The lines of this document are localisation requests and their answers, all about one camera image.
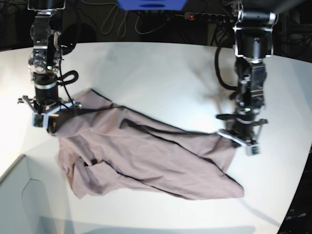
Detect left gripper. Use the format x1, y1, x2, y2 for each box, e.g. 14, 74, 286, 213
216, 113, 267, 156

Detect blue plastic object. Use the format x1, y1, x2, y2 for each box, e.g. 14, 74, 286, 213
117, 0, 187, 11

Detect mauve t-shirt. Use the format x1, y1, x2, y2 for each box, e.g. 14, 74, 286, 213
48, 90, 244, 200

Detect black power strip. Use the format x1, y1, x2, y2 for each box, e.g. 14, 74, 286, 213
183, 12, 234, 23

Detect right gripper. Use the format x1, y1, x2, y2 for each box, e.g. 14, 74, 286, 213
18, 96, 81, 134

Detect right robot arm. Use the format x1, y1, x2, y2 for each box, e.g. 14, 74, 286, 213
18, 0, 81, 134

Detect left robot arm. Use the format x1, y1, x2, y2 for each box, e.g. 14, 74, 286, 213
214, 0, 278, 156

